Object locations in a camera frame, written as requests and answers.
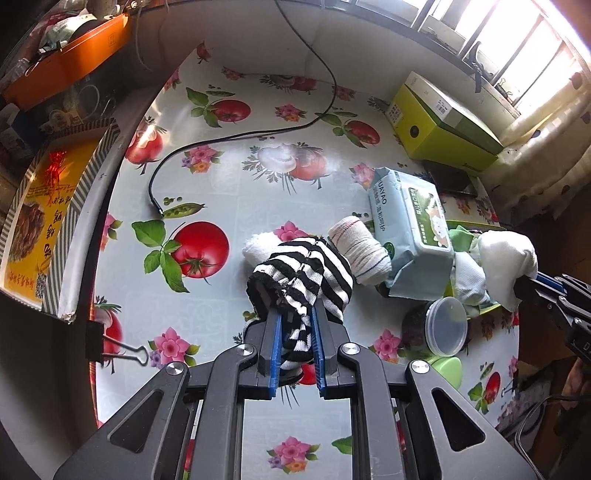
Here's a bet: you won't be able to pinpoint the white dotted curtain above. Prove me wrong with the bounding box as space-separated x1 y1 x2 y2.
484 90 591 219

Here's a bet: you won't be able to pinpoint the fruit printed tablecloth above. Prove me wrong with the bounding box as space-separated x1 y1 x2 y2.
89 41 523 480

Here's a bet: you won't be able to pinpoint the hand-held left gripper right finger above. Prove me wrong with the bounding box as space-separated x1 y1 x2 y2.
311 305 541 480

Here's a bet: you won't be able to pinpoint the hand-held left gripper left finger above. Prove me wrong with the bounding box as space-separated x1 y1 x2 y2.
53 307 283 480

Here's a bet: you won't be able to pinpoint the orange plastic tray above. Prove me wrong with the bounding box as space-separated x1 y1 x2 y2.
2 12 131 111

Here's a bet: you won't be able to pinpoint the black window latch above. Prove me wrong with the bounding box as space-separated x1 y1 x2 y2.
464 41 486 96

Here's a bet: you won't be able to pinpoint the green folded towel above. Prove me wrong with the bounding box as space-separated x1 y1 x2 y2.
449 227 482 254

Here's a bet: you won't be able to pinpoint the food printed cardboard box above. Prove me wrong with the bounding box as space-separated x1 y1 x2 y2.
0 122 124 325

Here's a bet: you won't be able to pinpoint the green cardboard box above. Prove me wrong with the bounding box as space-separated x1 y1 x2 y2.
386 71 504 173

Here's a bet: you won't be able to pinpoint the black binder clip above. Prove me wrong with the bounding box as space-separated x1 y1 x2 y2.
85 320 151 368

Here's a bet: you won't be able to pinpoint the clear plastic container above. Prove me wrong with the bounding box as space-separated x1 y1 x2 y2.
401 296 470 359

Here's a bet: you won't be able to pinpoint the wet wipes pack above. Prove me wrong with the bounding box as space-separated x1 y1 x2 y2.
368 167 456 278

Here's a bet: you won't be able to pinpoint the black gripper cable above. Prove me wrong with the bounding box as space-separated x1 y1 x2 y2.
514 394 591 463

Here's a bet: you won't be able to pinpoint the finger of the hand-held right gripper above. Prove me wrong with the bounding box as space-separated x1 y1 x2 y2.
536 271 591 309
512 276 579 325

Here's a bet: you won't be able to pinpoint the pale blue plastic pouch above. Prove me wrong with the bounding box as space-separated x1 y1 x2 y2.
383 256 456 299

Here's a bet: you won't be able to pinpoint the rolled cloth with thin stripes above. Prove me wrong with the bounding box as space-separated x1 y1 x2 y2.
327 215 393 285

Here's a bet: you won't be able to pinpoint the black power cable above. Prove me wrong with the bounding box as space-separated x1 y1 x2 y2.
148 0 338 218

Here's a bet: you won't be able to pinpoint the window frame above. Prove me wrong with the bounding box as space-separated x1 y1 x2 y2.
318 0 591 121

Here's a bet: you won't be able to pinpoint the white sock with green trim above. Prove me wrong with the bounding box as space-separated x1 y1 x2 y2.
450 251 488 306

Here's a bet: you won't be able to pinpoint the black white striped socks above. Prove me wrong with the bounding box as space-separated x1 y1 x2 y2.
246 237 356 371

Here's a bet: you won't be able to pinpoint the clear plastic storage box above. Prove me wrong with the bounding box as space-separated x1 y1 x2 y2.
41 78 122 140

